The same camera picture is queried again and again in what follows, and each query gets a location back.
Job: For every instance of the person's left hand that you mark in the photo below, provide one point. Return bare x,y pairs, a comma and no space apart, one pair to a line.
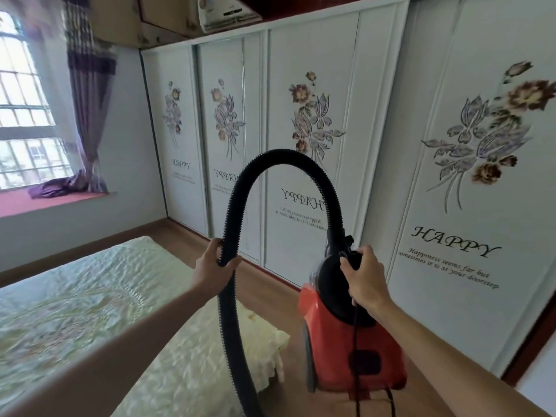
208,267

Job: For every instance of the person's right hand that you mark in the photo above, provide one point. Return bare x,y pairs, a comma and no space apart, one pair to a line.
367,277

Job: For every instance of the red canister vacuum cleaner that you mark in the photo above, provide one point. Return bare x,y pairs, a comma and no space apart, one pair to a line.
347,338

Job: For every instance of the person's left thumb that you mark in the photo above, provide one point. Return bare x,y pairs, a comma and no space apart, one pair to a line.
216,249

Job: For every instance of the person's right thumb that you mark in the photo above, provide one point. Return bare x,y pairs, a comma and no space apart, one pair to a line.
346,267

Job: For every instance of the white floral wardrobe door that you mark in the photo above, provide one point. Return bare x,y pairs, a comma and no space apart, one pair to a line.
312,143
173,138
473,178
230,138

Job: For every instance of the wooden overhead cabinet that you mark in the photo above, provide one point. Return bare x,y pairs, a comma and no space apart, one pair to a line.
143,17

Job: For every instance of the white air conditioner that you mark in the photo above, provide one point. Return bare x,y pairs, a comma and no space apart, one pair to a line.
221,12

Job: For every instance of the person's right forearm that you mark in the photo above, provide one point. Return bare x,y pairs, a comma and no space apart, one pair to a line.
451,364

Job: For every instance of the purple patterned curtain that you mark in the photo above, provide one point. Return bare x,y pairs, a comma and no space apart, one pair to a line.
84,117

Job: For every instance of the person's left forearm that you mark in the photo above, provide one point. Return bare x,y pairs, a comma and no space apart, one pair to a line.
104,351

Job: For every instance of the window with metal grille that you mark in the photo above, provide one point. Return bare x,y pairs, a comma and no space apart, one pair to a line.
26,108

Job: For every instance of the red window sill cushion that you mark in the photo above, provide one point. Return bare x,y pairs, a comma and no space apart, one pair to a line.
47,203

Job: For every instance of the bed with cream quilted cover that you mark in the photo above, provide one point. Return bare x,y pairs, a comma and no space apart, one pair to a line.
108,317

